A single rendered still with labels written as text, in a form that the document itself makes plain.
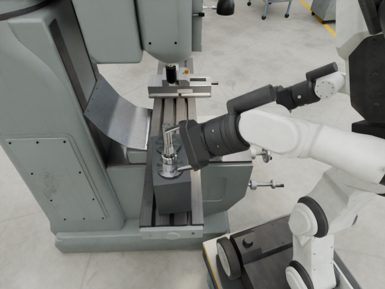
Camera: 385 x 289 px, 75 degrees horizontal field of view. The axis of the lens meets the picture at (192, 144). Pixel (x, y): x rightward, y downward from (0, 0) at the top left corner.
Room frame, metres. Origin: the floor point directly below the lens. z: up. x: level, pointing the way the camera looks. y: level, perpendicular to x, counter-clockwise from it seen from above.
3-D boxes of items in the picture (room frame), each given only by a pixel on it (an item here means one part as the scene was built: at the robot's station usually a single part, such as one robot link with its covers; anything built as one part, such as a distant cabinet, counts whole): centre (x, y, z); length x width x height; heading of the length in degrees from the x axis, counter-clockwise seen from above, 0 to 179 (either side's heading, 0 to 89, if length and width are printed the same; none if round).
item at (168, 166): (0.51, 0.07, 1.21); 0.05 x 0.05 x 0.05
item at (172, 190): (0.56, 0.08, 1.09); 0.22 x 0.12 x 0.20; 8
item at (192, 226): (1.00, 0.09, 0.95); 1.24 x 0.23 x 0.08; 2
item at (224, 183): (0.99, 0.07, 0.49); 0.80 x 0.30 x 0.60; 92
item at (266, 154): (1.01, -0.41, 0.69); 0.16 x 0.12 x 0.12; 92
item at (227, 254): (0.47, -0.18, 0.50); 0.20 x 0.05 x 0.20; 19
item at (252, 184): (0.87, -0.44, 0.57); 0.22 x 0.06 x 0.06; 92
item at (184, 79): (1.22, 0.04, 1.08); 0.12 x 0.06 x 0.04; 1
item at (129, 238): (0.98, 0.34, 0.10); 1.20 x 0.60 x 0.20; 92
